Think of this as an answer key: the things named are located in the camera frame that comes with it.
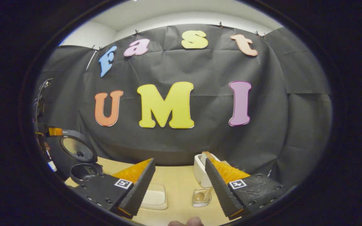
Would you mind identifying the clear chopstick holder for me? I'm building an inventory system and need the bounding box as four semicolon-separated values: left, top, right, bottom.
192;188;212;207

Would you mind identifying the clear rice container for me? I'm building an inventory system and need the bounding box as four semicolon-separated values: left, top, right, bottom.
141;184;168;210

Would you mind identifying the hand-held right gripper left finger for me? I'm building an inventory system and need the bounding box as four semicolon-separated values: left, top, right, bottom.
71;158;156;219

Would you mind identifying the white rice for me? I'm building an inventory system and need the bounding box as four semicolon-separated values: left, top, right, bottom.
143;190;165;206

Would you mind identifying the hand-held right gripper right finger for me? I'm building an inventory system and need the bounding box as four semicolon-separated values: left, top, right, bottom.
205;158;287;220

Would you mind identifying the black backdrop cloth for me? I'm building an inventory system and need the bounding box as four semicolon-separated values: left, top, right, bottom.
33;24;334;186

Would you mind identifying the white toaster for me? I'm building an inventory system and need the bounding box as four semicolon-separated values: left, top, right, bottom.
194;153;222;188

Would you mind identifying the black steel rice cooker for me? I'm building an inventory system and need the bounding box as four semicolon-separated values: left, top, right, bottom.
44;129;104;186

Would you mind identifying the wooden spoon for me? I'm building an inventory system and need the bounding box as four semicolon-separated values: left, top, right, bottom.
194;187;214;202

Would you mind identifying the black cable bundle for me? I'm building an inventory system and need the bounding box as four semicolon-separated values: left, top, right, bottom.
34;78;53;110

